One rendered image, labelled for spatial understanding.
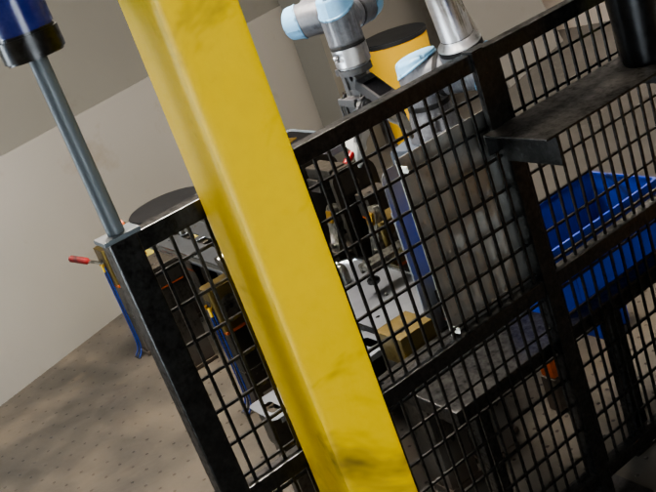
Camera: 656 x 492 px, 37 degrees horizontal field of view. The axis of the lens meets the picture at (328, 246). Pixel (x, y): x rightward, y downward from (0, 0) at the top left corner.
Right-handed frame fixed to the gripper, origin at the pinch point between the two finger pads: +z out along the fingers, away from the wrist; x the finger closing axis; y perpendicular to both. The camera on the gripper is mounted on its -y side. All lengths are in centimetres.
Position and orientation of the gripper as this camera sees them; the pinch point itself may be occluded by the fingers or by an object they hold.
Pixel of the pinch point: (389, 153)
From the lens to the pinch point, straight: 209.8
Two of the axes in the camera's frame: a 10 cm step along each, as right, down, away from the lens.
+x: -7.7, 4.6, -4.4
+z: 3.2, 8.8, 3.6
